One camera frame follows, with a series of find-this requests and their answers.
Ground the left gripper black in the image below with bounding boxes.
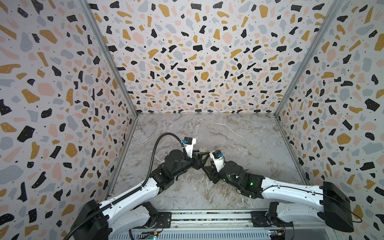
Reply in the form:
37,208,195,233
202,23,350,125
172,148,209,179

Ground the white remote control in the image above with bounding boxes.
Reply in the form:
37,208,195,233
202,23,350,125
198,146,212,167

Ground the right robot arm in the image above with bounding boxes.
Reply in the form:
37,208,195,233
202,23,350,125
203,161,354,233

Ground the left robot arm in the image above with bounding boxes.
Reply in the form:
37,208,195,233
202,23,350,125
65,147,209,240

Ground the right electronics board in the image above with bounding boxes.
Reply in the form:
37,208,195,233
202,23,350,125
269,229,286,240

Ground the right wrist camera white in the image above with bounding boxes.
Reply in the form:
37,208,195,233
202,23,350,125
210,150,225,172

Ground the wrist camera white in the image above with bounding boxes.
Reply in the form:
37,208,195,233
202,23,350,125
183,137,197,158
210,150,225,172

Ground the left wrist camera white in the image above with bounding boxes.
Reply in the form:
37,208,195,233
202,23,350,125
183,137,197,158

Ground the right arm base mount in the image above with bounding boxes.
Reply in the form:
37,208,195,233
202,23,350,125
250,211,293,228

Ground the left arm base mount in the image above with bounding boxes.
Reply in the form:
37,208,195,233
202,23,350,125
134,212,172,230

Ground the electronics board with wires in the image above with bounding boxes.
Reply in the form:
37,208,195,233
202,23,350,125
139,231,160,240

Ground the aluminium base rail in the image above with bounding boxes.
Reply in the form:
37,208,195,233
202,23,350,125
114,210,341,240

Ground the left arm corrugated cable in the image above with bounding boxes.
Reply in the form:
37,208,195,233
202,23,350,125
62,132,187,240

